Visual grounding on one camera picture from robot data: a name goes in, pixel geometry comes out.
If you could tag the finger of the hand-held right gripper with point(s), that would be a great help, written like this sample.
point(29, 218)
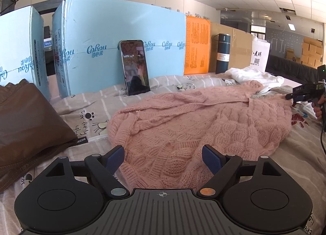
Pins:
point(300, 92)

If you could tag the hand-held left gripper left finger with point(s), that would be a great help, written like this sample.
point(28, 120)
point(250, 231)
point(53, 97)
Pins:
point(116, 157)

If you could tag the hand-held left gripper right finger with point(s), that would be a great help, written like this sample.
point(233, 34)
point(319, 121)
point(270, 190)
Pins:
point(211, 160)

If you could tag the pink knitted sweater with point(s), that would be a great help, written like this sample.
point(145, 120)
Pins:
point(191, 123)

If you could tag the person's right hand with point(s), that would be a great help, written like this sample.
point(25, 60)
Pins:
point(318, 110)

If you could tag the black sofa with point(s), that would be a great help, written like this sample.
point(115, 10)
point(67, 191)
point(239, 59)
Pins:
point(290, 68)

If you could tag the stack of brown cartons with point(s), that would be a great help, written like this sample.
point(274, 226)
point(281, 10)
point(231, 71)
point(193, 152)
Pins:
point(312, 51)

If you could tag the white garment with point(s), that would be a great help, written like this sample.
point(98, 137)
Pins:
point(254, 76)

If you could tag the white paper bag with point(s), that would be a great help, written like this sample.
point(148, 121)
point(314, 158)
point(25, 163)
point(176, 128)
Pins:
point(259, 54)

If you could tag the printed striped bed sheet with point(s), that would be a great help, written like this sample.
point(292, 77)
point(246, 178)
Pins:
point(84, 107)

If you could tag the brown cardboard box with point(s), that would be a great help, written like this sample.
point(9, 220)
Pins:
point(239, 49)

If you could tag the dark teal thermos bottle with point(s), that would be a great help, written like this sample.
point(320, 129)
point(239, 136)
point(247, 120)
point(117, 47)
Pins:
point(222, 56)

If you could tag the black smartphone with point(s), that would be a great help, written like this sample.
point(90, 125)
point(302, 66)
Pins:
point(135, 69)

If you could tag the brown leather jacket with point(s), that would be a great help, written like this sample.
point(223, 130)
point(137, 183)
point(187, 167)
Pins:
point(30, 123)

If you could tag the orange cardboard box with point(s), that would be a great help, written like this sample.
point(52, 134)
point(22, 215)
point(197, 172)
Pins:
point(197, 46)

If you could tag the wide light blue cardboard box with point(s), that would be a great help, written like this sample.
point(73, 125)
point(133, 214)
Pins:
point(101, 28)

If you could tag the narrow light blue cardboard box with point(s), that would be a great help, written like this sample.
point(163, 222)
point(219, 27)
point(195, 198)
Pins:
point(17, 46)

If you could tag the black power adapter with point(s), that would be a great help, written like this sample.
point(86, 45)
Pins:
point(7, 3)

